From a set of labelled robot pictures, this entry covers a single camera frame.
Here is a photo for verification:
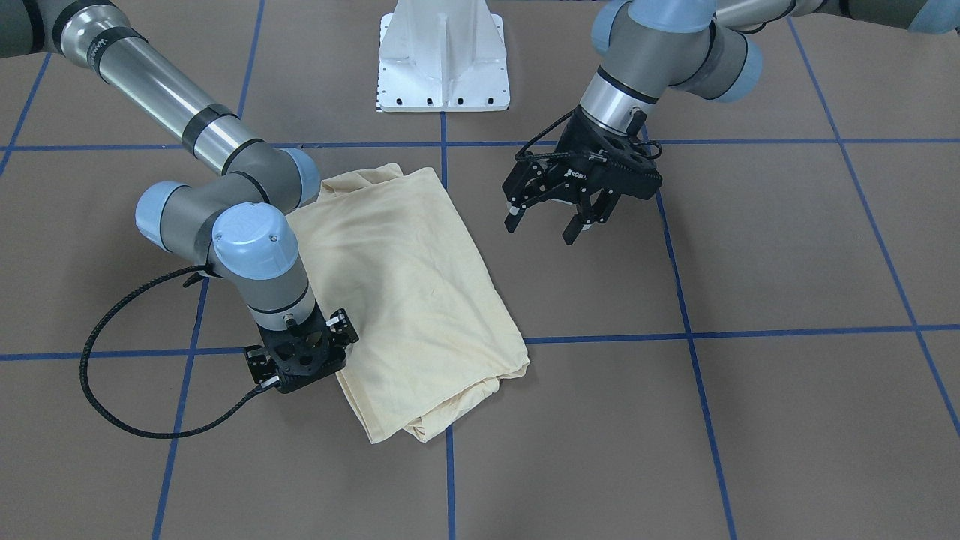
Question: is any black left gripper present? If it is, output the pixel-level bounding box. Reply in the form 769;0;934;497
502;109;662;245

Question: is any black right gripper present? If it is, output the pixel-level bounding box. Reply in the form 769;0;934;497
244;307;359;393

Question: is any beige long-sleeve printed shirt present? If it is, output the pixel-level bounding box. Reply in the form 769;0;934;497
288;163;530;444

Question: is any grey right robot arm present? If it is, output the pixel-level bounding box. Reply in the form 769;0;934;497
2;1;358;393

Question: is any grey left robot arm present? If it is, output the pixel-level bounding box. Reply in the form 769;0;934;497
502;1;959;244

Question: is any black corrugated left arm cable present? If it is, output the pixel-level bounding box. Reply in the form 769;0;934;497
514;111;662;181

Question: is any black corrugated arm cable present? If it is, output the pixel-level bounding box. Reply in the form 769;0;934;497
514;111;662;181
79;264;280;440

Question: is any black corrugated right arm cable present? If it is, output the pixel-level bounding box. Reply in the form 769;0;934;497
79;264;280;440

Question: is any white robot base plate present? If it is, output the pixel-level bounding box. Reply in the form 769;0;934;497
376;1;511;113

